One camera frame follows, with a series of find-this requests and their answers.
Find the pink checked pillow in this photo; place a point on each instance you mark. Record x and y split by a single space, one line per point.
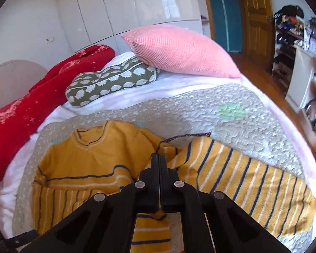
182 51

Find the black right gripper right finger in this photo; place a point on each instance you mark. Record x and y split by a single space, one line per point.
211 222

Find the cluttered shoe rack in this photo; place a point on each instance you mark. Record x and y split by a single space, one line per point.
292 31

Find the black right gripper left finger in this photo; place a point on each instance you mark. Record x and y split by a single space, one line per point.
104 223

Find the glossy white wardrobe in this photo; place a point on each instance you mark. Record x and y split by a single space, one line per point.
87 22

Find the white wall socket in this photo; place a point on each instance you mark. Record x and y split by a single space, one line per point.
50 39

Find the teal door curtain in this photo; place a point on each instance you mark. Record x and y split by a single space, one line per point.
227 24

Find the red rolled blanket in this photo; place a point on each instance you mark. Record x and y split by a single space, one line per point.
21 118

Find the yellow striped knit sweater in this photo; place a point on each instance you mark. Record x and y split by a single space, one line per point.
106 158

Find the round beige headboard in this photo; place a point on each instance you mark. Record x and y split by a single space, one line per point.
17 77

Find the white tv cabinet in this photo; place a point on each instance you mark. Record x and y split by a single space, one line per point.
302 89

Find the quilted heart patchwork bedspread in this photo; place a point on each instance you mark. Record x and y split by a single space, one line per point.
232 114

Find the green sheep pattern pillow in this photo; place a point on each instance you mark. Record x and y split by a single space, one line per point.
127 72

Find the brown wooden door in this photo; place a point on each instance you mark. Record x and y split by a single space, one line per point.
258 32

